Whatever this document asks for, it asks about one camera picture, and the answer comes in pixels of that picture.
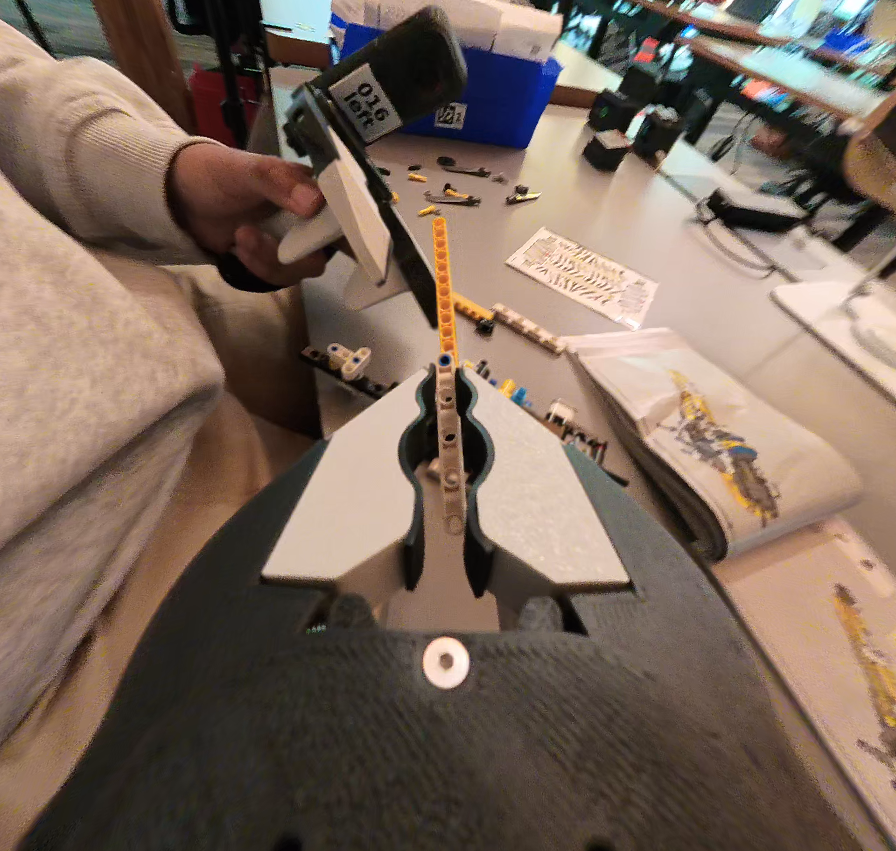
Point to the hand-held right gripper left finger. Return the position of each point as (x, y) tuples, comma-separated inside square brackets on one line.
[(343, 494)]

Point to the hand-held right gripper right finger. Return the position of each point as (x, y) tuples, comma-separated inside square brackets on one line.
[(549, 515)]

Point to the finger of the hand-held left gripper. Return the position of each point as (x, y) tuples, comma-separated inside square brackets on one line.
[(413, 270), (357, 214)]

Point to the tan lego beam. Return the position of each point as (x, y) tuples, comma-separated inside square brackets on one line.
[(528, 329), (450, 445)]

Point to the black blue yellow lego assembly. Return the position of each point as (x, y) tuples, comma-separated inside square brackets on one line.
[(518, 392)]

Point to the person's left forearm grey sleeve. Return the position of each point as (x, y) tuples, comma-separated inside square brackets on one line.
[(84, 144)]

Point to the short yellow lego beam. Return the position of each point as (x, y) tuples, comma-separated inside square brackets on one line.
[(472, 308)]

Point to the black lego piece yellow tip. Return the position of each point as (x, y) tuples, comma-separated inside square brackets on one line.
[(451, 198)]

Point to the long black lego piece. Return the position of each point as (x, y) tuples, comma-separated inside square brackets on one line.
[(462, 166)]

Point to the black lego beam tan connectors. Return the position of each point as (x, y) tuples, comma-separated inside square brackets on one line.
[(346, 361)]

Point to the black and yellow lego piece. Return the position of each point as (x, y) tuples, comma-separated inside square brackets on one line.
[(521, 197)]

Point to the lego instruction booklet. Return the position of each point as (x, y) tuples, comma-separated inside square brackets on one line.
[(700, 431)]

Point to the lego box with yellow print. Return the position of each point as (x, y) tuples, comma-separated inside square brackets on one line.
[(826, 669)]

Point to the person's left hand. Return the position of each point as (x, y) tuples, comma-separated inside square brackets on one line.
[(231, 200)]

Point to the white paper bags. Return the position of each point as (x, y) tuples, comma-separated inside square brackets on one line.
[(455, 4)]

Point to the blue plastic bin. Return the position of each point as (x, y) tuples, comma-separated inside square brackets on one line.
[(497, 102)]

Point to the striped sticker sheet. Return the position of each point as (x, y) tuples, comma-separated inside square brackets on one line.
[(581, 277)]

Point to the black tripod stand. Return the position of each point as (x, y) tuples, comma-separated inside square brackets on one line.
[(217, 25)]

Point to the small black box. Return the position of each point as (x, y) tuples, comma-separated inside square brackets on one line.
[(610, 110), (606, 151), (658, 133)]

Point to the person's grey sweatshirt torso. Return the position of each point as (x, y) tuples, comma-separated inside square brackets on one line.
[(77, 389)]

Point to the wooden background table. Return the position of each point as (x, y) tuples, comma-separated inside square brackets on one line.
[(735, 32)]

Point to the white flat object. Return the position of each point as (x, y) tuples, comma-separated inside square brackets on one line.
[(840, 333)]

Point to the flat black device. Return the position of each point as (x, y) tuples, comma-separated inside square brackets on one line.
[(752, 212)]

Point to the wooden post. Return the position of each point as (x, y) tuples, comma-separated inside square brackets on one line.
[(133, 32)]

